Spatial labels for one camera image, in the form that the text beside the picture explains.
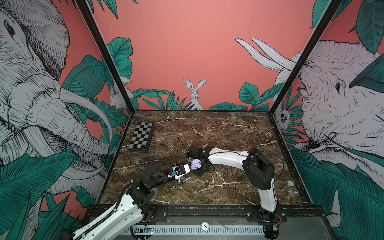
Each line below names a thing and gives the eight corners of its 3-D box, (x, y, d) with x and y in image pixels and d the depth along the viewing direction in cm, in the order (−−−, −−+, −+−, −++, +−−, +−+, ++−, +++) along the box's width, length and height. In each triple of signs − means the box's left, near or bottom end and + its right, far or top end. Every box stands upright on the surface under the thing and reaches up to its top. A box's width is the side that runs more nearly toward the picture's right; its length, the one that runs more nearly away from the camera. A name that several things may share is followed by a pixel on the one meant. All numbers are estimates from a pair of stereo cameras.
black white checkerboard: (130, 152, 99) (127, 149, 95) (139, 124, 114) (137, 121, 111) (148, 152, 99) (147, 149, 96) (155, 124, 114) (154, 121, 111)
